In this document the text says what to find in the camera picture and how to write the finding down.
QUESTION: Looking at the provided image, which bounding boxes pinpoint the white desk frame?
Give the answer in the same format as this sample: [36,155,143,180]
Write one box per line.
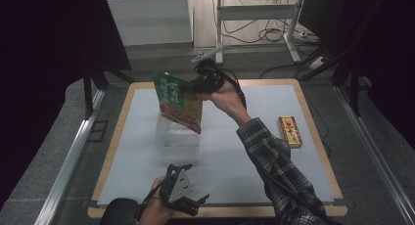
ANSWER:
[214,0,306,65]

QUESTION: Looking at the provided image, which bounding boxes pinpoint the green and yellow food pouch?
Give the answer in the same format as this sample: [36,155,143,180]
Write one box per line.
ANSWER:
[152,70,204,135]

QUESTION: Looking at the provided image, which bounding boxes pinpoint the aluminium floor rail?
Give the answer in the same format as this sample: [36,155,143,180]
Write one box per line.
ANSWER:
[33,88,106,225]
[335,85,415,221]

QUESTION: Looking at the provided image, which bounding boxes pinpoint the clear plastic container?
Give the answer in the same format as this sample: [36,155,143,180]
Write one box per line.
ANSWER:
[156,112,202,158]

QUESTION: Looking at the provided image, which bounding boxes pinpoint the person's left hand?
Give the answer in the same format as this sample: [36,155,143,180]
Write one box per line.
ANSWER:
[140,176,177,225]

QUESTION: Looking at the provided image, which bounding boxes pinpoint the black rounded cushion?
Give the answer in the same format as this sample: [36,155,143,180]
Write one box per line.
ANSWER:
[99,198,141,225]

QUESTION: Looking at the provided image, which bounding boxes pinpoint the grey metal bracket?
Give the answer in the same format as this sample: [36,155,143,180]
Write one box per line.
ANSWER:
[191,44,228,64]

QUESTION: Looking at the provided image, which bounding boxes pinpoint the yellow and red flat box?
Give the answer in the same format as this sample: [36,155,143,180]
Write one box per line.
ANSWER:
[277,115,303,149]

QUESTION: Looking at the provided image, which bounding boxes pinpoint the thin black table cable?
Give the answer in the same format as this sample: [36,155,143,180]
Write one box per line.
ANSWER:
[304,89,333,159]

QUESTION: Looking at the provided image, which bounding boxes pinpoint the tangle of black floor cables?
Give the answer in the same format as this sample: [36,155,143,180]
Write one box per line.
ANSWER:
[221,0,329,80]

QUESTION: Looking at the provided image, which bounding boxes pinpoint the person's right hand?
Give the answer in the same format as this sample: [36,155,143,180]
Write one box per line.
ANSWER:
[197,81,253,127]

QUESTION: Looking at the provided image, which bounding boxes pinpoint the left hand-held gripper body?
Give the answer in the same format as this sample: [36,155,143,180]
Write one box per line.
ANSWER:
[159,167,201,217]

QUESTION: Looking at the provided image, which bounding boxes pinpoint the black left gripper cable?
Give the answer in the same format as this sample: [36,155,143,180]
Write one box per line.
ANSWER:
[140,177,170,209]

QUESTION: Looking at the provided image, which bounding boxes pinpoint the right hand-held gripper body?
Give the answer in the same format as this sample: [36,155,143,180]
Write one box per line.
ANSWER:
[193,58,227,95]

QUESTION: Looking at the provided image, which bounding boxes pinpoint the white panel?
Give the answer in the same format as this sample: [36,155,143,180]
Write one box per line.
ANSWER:
[107,0,194,47]

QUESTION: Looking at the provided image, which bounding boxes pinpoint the black stand legs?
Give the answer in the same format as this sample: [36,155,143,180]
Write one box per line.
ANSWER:
[299,0,388,117]
[82,67,135,120]

